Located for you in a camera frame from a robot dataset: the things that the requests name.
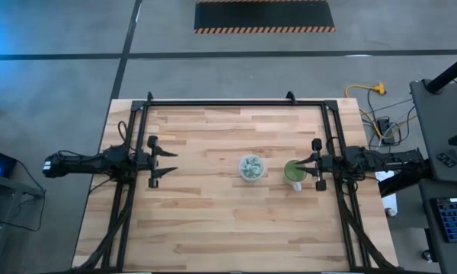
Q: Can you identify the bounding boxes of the yellow extension cord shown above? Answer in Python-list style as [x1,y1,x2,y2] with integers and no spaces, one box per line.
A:
[344,81,418,142]

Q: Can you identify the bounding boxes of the black desk leg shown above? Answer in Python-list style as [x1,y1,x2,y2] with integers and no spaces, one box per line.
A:
[379,167,435,198]

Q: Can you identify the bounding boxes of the green ceramic mug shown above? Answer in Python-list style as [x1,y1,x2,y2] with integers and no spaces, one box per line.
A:
[283,159,308,193]

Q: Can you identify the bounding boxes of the backlit black keyboard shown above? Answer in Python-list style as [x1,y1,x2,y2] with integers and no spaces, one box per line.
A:
[429,196,457,244]

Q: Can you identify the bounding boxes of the black computer with blue light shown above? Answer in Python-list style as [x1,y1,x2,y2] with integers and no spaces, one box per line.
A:
[0,146,18,179]

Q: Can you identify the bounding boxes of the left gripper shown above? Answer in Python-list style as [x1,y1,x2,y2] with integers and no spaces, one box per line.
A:
[136,135,179,190]

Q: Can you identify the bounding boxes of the black aluminium frame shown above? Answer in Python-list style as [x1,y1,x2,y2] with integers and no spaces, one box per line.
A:
[72,99,395,273]

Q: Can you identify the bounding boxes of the black floor cable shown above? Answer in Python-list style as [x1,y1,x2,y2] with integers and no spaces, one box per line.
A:
[361,89,418,151]

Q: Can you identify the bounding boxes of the grey desk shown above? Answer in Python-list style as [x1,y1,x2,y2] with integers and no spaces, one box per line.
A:
[418,178,457,274]
[409,78,457,183]

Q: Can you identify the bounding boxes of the grey metal stand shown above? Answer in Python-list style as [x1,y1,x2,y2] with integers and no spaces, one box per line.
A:
[0,170,46,274]

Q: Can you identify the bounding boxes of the black pole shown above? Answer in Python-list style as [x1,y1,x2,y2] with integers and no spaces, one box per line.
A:
[425,49,457,94]

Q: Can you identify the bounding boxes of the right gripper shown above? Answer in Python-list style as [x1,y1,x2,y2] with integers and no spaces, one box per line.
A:
[295,138,335,192]

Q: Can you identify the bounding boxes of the white desk foot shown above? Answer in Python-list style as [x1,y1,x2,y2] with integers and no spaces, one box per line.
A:
[375,170,400,218]

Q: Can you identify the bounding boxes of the hazard-striped black floor mat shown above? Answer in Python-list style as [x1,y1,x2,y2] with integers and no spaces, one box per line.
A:
[193,0,336,34]

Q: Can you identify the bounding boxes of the small black device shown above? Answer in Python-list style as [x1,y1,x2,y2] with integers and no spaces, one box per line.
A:
[436,151,457,168]

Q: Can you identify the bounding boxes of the clear plastic cup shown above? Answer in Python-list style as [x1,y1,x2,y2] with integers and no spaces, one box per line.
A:
[238,153,267,183]

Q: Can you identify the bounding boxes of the black power strip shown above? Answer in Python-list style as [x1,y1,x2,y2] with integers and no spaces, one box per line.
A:
[376,117,396,145]

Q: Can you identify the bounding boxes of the black camera cable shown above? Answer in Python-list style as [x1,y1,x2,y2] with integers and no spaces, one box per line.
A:
[324,135,342,154]
[117,120,138,153]

